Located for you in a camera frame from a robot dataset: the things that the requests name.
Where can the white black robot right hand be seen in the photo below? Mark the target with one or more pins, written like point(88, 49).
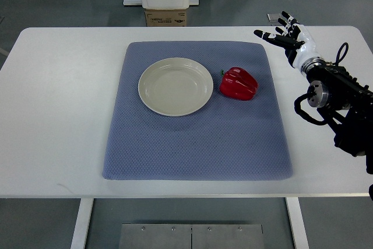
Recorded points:
point(295, 39)

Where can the red bell pepper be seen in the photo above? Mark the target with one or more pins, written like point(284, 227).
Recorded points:
point(238, 84)

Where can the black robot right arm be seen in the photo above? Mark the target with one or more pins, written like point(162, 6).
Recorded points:
point(336, 99)

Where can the small grey floor plate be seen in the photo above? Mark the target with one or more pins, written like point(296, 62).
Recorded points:
point(273, 17)

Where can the cream ceramic plate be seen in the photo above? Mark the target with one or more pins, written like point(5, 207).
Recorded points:
point(175, 87)

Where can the blue-grey textured mat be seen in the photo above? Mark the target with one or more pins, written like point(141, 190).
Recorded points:
point(225, 140)

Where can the cardboard box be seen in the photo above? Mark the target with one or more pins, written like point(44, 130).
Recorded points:
point(166, 18)

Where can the right white table leg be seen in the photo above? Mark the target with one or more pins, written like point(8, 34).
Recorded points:
point(296, 223)

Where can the white table leg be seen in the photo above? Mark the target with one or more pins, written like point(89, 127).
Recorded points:
point(82, 223)
point(296, 223)

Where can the left white table leg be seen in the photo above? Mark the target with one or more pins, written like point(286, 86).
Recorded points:
point(82, 223)

